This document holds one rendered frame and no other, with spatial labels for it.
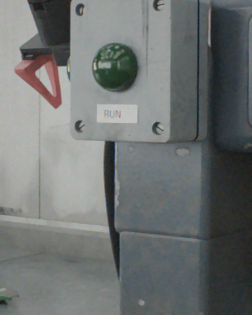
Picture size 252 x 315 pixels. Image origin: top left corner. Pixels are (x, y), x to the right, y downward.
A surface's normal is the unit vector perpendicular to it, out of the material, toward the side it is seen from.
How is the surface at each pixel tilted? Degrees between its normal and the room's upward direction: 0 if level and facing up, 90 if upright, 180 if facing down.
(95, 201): 90
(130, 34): 90
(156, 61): 90
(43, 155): 90
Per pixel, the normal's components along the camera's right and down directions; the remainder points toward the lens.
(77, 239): -0.57, 0.04
